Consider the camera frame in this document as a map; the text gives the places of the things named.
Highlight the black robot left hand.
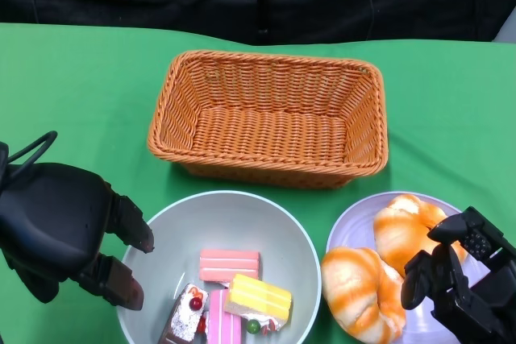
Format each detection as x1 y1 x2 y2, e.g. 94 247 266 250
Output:
0 162 156 312

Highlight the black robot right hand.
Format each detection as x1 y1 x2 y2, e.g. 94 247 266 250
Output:
401 205 516 344

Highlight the orange bread with torn top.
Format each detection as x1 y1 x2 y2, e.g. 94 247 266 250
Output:
373 193 468 279

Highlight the round orange striped bread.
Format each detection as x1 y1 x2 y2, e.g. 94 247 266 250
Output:
321 246 407 344

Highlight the chocolate cake slice with cherry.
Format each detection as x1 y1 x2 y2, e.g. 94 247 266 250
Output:
156 282 210 344

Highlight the pale grey bowl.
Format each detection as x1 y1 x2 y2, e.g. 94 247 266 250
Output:
116 189 323 344

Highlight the salmon pink striped cake slice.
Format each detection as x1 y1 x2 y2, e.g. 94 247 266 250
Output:
200 249 261 283

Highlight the magenta pink striped cake slice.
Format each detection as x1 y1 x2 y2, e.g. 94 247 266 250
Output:
199 288 243 344

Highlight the yellow cake slice with cream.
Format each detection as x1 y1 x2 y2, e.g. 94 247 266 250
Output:
224 273 293 336

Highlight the lavender plate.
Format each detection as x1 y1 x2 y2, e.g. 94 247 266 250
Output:
325 191 485 344

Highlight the orange wicker basket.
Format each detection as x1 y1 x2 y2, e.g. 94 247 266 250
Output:
147 50 388 190

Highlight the green tablecloth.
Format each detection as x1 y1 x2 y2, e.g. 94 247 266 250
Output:
0 23 516 344

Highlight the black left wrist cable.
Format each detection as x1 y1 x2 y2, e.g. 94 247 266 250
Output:
6 131 58 178

